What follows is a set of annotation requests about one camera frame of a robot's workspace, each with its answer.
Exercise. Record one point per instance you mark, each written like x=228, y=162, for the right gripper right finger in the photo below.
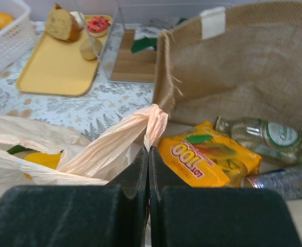
x=185, y=216

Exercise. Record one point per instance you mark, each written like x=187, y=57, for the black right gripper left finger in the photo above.
x=110, y=215

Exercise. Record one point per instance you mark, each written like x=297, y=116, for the peach plastic grocery bag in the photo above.
x=81, y=162

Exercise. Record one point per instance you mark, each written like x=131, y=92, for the orange mango gummy packet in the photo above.
x=205, y=157

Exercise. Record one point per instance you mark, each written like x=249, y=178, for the yellow bell pepper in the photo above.
x=47, y=160

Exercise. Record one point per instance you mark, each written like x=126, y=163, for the green chili pepper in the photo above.
x=18, y=149

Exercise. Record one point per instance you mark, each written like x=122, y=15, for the silver drink can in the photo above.
x=286, y=182

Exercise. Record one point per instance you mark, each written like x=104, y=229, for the clear glass bottle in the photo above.
x=267, y=138

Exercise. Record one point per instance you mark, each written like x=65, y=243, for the brown burlap tote bag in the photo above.
x=241, y=60

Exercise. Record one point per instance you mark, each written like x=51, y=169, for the floral table mat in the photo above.
x=91, y=114

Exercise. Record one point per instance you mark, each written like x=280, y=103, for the yellow bread tray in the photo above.
x=57, y=68

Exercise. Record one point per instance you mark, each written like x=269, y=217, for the small bread roll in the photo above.
x=90, y=49

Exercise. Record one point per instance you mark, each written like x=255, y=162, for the green white snack packet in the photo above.
x=146, y=35

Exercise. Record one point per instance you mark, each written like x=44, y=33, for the round bread loaf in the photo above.
x=62, y=25

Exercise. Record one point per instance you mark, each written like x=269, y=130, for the white plastic basket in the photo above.
x=18, y=37

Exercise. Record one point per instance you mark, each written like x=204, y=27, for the yellow mango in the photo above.
x=5, y=20

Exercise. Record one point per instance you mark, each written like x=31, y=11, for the white wire shelf rack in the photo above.
x=116, y=59

